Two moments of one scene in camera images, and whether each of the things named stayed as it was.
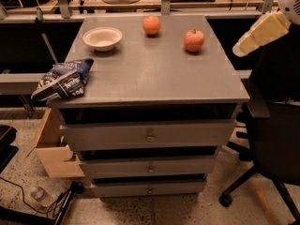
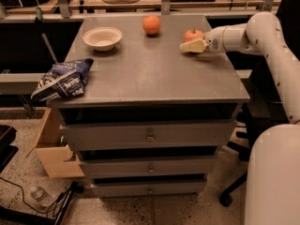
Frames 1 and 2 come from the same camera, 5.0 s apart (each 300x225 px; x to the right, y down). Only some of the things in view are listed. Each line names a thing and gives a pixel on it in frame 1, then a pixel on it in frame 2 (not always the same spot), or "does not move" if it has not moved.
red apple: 193,40 does not move
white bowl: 103,38 does not move
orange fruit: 151,24 does not move
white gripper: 290,2 → 214,41
